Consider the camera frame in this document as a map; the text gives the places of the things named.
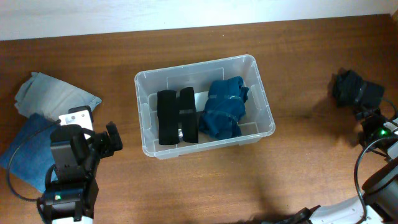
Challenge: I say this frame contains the black taped garment bundle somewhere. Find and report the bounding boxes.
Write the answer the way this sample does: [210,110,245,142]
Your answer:
[331,70,385,109]

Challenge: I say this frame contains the dark blue taped garment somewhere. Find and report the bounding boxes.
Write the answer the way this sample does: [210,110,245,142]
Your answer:
[198,76,249,140]

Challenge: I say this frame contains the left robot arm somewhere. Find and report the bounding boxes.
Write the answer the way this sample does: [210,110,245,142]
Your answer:
[37,122,123,223]

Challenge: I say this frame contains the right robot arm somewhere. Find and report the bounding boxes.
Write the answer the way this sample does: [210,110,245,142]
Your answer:
[280,107,397,224]

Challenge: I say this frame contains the blue denim folded jeans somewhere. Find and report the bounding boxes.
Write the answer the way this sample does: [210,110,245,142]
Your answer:
[1,114,56,192]

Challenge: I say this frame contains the light grey folded jeans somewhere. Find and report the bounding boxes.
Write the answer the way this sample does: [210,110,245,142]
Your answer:
[14,72,102,121]

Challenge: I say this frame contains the clear plastic storage bin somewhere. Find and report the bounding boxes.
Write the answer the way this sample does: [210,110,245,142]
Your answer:
[134,55,275,159]

